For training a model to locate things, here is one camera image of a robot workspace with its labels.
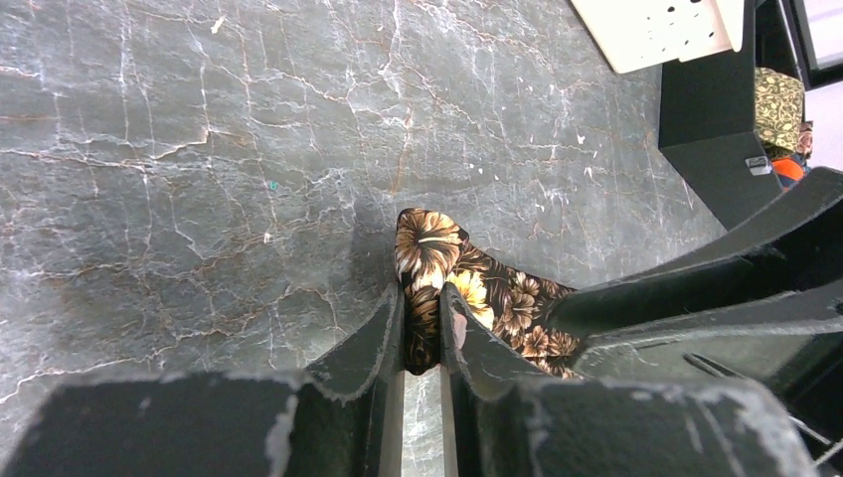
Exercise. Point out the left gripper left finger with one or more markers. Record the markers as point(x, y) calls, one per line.
point(355, 407)

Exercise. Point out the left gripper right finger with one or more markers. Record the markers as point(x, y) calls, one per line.
point(493, 410)

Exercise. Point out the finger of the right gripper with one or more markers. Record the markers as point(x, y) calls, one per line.
point(791, 343)
point(792, 244)

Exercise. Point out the brown floral tie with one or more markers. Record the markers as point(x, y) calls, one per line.
point(431, 250)

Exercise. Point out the orange navy rolled tie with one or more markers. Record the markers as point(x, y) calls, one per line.
point(788, 172)

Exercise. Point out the pink patterned tie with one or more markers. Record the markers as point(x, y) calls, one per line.
point(804, 145)

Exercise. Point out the black display case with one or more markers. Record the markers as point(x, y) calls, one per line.
point(707, 128)

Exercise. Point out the olive rolled tie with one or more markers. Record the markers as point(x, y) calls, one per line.
point(779, 112)

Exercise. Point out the white plastic basket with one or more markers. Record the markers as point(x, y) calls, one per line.
point(638, 34)

